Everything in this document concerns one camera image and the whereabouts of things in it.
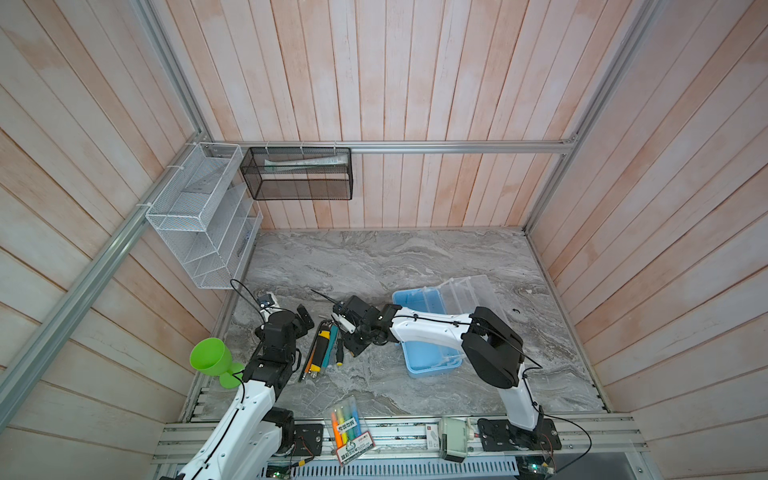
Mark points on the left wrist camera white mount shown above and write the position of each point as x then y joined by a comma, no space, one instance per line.
267,303

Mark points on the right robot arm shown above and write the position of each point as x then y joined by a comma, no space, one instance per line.
492,348

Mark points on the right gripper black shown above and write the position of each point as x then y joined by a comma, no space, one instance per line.
350,344

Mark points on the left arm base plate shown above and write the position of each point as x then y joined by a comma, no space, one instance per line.
303,440

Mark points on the white wire mesh shelf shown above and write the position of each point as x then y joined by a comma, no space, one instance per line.
205,216

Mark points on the green plastic cup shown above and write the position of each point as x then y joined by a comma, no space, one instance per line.
213,358

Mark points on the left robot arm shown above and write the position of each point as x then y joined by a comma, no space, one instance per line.
253,429

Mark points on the highlighter marker pack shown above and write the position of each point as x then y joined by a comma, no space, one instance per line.
350,433

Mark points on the blue plastic tool box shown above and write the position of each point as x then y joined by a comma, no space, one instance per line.
432,344

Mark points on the aluminium front rail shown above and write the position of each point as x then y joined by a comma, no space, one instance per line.
403,436

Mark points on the orange pencil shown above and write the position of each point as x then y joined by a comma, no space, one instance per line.
309,360

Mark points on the black wire mesh basket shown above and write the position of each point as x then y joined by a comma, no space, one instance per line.
298,173

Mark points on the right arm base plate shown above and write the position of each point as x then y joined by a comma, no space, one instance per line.
501,435

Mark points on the white green electronic box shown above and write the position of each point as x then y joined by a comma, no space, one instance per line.
453,439

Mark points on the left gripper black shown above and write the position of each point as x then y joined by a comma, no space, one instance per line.
308,323

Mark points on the yellow black utility knife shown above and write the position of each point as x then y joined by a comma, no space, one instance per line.
322,341

